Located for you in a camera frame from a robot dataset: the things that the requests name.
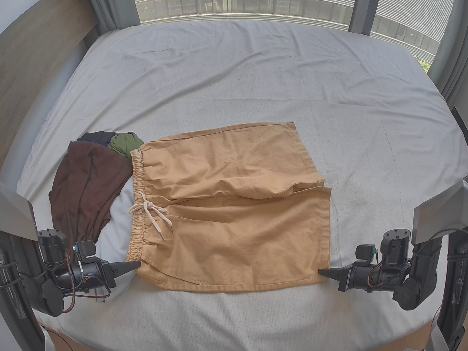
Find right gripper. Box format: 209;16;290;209
338;263;382;292

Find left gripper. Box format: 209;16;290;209
72;261;117;293

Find tan shorts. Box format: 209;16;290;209
125;121;332;293

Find bed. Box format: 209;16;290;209
0;0;468;351

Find pale blue garment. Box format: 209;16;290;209
96;181;141;295

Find brown garment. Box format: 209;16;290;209
49;141;134;246

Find green garment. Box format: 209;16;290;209
107;131;145;161

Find black garment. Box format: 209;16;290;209
77;131;116;147

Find grey-green curtain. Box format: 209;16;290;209
81;0;142;41
427;0;468;105

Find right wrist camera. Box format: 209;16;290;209
355;244;377;268

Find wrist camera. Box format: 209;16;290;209
75;241;97;264
355;244;377;268

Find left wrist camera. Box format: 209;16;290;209
75;241;97;264

